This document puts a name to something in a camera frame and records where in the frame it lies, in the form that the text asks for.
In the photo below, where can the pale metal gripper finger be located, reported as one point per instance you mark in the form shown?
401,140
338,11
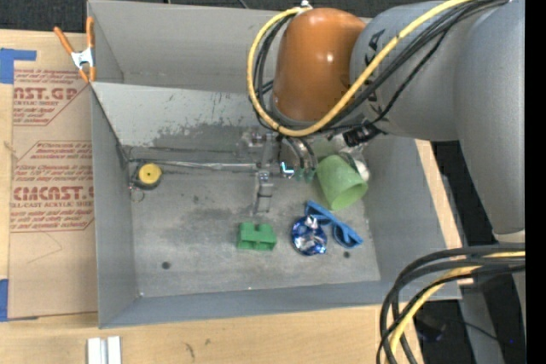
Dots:
264,194
265,149

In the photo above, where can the green toy building block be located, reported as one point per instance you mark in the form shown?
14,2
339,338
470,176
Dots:
256,236

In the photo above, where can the light green plastic cup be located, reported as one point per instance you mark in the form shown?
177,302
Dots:
341,183

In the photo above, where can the shiny blue foil packet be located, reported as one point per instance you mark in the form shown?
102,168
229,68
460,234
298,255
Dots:
308,238

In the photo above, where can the grey metal bin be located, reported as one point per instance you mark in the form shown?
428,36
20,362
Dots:
205,251

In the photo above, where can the blue sunglasses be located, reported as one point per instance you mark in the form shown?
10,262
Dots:
346,235

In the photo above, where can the yellow and black round disc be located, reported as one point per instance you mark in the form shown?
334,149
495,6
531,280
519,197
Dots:
149,174

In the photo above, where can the brown cardboard board red print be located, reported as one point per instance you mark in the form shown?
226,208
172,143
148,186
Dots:
51,251

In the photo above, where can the black cylinder on white bracket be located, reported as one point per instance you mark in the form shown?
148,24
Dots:
360,135

